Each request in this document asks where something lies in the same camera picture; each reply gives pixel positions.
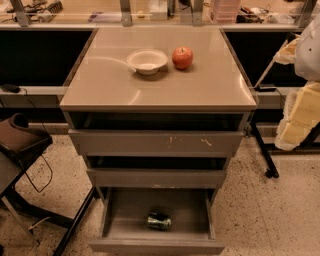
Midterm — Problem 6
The dark brown chair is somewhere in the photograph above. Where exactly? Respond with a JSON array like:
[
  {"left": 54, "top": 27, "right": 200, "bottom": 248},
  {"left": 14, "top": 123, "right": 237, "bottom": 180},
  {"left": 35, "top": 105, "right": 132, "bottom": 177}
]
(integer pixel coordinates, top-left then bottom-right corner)
[{"left": 0, "top": 112, "right": 54, "bottom": 174}]

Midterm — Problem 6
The black power adapter left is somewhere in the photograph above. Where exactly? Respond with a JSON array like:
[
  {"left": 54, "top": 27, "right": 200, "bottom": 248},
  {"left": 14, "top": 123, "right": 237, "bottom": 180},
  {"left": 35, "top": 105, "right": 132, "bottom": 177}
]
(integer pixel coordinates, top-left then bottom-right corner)
[{"left": 1, "top": 84, "right": 21, "bottom": 93}]

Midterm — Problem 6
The black cable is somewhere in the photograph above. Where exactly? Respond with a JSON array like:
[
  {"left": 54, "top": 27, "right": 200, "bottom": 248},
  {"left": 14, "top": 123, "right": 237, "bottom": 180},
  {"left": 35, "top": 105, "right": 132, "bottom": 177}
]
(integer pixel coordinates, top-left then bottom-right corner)
[{"left": 19, "top": 87, "right": 54, "bottom": 194}]

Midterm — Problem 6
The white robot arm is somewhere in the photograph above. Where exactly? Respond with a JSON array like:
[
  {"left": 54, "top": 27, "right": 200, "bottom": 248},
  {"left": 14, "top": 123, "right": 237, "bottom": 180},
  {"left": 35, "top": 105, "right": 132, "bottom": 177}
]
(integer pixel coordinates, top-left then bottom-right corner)
[{"left": 294, "top": 14, "right": 320, "bottom": 81}]

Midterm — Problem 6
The red apple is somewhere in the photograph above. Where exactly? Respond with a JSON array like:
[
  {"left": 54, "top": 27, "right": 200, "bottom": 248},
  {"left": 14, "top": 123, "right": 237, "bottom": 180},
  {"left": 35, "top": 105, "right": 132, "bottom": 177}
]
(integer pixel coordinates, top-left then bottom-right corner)
[{"left": 172, "top": 46, "right": 193, "bottom": 70}]

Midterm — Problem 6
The white paper bowl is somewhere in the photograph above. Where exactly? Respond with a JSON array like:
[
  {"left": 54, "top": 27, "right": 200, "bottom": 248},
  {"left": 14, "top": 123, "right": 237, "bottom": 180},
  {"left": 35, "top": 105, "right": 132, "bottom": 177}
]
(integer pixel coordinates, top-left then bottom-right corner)
[{"left": 127, "top": 49, "right": 168, "bottom": 75}]

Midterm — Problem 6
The grey middle drawer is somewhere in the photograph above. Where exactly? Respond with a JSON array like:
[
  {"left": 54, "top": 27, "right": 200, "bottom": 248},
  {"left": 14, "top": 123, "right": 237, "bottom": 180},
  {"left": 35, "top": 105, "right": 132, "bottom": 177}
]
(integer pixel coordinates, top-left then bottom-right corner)
[{"left": 87, "top": 156, "right": 228, "bottom": 188}]

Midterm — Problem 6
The grey bottom drawer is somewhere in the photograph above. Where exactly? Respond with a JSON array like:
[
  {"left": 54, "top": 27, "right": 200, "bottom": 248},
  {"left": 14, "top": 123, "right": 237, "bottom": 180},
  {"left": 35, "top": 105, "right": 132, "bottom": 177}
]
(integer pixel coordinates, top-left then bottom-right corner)
[{"left": 90, "top": 188, "right": 224, "bottom": 255}]

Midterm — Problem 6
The grey drawer cabinet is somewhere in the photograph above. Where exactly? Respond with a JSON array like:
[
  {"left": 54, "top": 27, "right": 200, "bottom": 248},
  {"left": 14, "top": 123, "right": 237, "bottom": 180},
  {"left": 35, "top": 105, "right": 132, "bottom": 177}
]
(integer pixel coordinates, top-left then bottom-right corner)
[{"left": 60, "top": 26, "right": 256, "bottom": 157}]

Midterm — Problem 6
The black metal stand leg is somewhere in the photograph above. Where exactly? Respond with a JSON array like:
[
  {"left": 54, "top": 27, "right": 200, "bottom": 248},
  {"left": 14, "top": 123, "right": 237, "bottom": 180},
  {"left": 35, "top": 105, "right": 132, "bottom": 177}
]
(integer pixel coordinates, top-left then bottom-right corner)
[{"left": 250, "top": 122, "right": 279, "bottom": 178}]

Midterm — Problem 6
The pink plastic container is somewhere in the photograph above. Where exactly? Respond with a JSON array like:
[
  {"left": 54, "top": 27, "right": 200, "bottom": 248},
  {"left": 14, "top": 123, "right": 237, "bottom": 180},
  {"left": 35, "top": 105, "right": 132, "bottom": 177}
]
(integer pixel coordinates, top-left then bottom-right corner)
[{"left": 208, "top": 0, "right": 241, "bottom": 24}]

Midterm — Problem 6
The grey top drawer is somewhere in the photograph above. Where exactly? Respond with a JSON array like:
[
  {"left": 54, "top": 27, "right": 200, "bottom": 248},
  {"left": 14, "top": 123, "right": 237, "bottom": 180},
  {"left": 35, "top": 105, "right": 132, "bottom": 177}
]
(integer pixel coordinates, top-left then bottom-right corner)
[{"left": 66, "top": 112, "right": 248, "bottom": 158}]

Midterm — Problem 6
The green soda can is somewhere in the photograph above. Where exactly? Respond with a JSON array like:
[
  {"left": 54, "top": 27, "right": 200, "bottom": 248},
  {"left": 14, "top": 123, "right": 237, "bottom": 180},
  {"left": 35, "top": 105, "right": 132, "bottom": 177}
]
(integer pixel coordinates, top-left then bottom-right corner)
[{"left": 146, "top": 212, "right": 172, "bottom": 231}]

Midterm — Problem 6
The yellow foam padded stand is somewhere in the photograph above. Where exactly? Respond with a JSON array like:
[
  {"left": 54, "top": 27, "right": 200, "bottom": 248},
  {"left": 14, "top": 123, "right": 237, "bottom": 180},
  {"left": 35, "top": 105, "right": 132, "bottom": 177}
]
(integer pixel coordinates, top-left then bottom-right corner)
[{"left": 275, "top": 81, "right": 320, "bottom": 151}]

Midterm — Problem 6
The grey drawer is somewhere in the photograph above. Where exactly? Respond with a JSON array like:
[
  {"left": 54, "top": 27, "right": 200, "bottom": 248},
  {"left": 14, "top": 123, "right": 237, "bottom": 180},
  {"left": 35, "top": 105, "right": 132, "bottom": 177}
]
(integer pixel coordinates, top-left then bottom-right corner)
[
  {"left": 87, "top": 156, "right": 228, "bottom": 188},
  {"left": 90, "top": 188, "right": 224, "bottom": 255},
  {"left": 66, "top": 112, "right": 248, "bottom": 158}
]

